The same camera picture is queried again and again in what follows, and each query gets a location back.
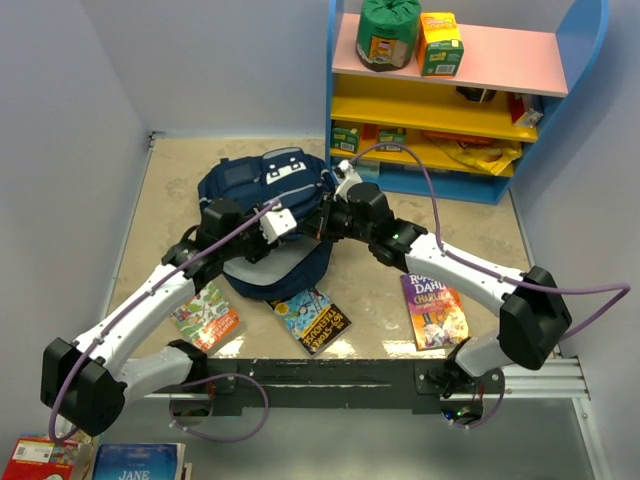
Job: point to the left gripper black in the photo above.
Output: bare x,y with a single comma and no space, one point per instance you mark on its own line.
262,247

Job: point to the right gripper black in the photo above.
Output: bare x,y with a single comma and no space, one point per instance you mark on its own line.
318,227

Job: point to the navy blue school backpack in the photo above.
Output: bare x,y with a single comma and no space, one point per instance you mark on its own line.
299,181

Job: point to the black 169-storey treehouse book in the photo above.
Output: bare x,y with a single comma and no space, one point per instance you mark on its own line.
311,318

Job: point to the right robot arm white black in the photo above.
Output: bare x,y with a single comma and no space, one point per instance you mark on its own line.
532,315

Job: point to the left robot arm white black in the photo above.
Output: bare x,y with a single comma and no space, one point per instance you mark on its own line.
87,382

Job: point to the yellow snack bag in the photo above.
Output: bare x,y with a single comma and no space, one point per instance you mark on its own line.
492,156

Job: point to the orange 78-storey treehouse book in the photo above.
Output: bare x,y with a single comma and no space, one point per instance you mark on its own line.
208,321

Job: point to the left small green box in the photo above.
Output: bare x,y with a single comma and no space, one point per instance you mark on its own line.
345,136

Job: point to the small green box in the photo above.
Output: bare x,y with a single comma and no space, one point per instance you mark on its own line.
389,139
345,136

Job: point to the right small green box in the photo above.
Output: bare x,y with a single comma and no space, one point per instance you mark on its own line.
389,139

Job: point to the purple Roald Dahl book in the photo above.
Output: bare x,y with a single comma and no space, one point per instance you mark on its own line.
435,311

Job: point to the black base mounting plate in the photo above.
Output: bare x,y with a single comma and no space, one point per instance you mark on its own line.
325,385

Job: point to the colourful blue toy shelf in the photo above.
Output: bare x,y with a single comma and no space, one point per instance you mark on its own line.
551,65

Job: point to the green wrapped tissue roll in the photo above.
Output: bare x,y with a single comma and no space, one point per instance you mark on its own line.
387,33

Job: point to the orange green carton box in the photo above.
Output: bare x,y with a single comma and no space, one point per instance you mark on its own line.
439,48

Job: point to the red white packet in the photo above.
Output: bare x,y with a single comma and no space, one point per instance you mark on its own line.
526,110

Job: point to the blue Jane book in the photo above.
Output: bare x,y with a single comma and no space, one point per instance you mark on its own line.
141,461

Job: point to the red book bottom left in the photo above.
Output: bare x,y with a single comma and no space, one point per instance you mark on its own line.
38,457

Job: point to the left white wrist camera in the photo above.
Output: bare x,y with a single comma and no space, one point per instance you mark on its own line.
276,224

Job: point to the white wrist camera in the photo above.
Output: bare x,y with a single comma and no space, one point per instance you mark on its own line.
346,176
276,224

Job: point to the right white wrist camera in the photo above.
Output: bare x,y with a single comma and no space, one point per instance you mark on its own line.
346,176

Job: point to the aluminium rail frame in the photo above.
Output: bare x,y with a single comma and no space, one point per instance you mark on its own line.
543,429

